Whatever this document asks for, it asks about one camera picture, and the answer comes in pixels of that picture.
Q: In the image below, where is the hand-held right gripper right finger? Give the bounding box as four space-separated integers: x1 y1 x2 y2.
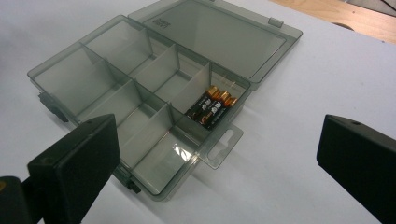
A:
316 114 396 224

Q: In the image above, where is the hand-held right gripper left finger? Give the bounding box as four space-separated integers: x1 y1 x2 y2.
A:
21 113 121 224

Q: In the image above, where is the smoky transparent compartment storage box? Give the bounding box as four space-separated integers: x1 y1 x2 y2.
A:
26 0 304 203

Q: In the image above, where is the black and copper battery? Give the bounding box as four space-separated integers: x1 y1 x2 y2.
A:
206 96 239 131
185 85 221 121
198 90 232 127

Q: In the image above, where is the wooden table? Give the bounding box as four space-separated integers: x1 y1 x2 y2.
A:
269 0 396 45

